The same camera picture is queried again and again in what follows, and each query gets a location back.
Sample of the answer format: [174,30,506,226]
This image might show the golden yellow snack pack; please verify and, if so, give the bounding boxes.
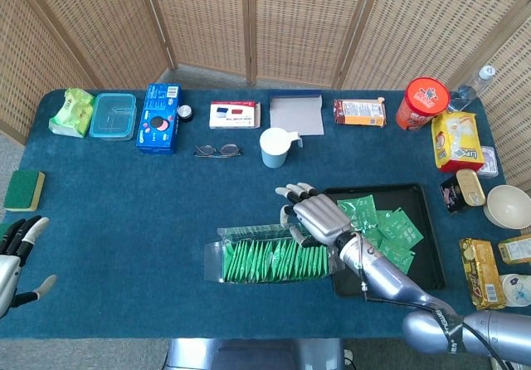
[458,238,507,311]

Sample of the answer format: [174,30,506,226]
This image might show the blue Oreo cookie box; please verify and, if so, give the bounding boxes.
[136,82,183,155]

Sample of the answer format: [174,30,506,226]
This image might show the small black packet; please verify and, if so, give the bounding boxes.
[439,174,470,215]

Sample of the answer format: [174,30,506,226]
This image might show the grey robot torso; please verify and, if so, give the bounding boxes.
[165,338,345,370]

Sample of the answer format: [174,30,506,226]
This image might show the white round flower container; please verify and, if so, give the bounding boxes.
[497,273,531,309]

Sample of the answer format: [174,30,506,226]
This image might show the yellow snack bag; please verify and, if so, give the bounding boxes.
[431,111,485,174]

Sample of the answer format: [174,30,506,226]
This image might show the clear box of green packets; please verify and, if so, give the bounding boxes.
[203,222,345,285]

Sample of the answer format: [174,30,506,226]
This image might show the red instant noodle cup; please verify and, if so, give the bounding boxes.
[395,76,451,133]

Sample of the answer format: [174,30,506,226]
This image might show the blue white open box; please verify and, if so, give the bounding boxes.
[267,90,325,137]

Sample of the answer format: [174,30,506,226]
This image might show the green tissue pack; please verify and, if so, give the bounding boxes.
[48,87,95,139]

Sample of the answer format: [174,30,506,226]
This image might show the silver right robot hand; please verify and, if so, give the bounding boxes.
[275,182,361,251]

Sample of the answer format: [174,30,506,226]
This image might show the brown yellow biscuit pack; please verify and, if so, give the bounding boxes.
[332,98,387,129]

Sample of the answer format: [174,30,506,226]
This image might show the woven wooden folding screen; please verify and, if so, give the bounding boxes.
[0,0,531,192]

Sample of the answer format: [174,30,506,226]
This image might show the blue lidded plastic container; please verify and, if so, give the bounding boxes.
[89,92,138,141]

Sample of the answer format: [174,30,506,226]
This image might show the black plastic tray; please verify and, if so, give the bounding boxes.
[323,183,447,299]

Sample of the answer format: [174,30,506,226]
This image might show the small clear plastic case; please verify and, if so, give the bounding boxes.
[476,145,499,179]

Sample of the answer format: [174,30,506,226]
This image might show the thin-framed eyeglasses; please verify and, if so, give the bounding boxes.
[192,144,244,159]

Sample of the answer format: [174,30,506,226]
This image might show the light blue cup with handle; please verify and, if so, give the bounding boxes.
[259,127,304,169]

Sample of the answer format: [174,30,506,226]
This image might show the green yellow sponge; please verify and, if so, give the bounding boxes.
[2,169,46,212]

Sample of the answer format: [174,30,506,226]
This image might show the clear plastic water bottle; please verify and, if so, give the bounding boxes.
[446,65,497,113]

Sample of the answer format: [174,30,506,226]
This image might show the blue carpet table cover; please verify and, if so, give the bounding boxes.
[0,89,509,340]

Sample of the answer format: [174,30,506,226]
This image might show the cream bowl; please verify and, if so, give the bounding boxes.
[483,184,531,230]

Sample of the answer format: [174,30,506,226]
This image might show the white box red blue print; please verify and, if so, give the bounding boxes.
[208,100,262,130]

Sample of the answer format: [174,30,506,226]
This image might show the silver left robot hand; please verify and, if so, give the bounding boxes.
[0,215,58,319]

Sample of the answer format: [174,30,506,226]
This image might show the yellow green carton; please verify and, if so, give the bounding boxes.
[497,233,531,265]

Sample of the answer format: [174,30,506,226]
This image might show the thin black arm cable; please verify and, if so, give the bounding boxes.
[354,236,514,370]

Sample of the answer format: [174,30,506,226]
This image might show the gold tin can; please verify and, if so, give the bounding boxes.
[455,168,486,207]

